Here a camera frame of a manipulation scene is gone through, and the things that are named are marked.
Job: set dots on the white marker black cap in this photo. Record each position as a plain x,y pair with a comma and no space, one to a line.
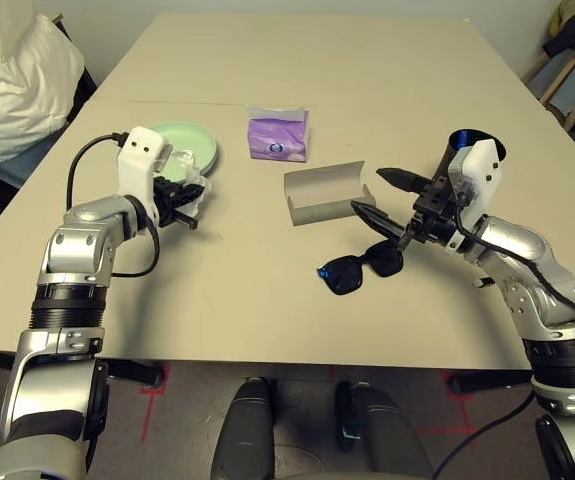
483,282

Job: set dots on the grey robot leg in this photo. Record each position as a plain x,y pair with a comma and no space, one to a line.
382,435
244,430

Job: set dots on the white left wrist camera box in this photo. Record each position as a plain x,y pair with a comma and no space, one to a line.
139,155

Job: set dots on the purple tissue pack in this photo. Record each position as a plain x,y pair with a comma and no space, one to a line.
277,140

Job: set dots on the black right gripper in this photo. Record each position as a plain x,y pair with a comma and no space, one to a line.
434,215

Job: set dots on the grey robot torso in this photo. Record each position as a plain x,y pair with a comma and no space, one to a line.
12,462

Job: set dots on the white tissue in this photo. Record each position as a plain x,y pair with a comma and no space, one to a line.
192,165

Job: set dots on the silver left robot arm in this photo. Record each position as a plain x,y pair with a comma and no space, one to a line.
72,250

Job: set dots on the grey robot right leg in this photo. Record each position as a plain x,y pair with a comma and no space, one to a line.
382,435

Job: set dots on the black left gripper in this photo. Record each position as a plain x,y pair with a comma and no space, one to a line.
167,200

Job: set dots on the black-legged side desk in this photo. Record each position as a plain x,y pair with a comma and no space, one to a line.
84,85

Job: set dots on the green plastic plate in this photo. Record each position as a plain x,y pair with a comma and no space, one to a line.
187,137

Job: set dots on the person in white jacket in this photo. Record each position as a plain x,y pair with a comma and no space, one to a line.
12,85

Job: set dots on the grey glasses case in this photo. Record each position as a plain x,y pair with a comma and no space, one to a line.
327,195

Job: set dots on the blue marker pen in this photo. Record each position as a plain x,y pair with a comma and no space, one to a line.
462,140

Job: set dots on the black sunglasses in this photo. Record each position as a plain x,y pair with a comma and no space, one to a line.
347,272

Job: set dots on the black plastic cup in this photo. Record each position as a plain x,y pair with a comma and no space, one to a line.
447,155

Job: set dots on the grey robot left leg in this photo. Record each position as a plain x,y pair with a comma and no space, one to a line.
244,430

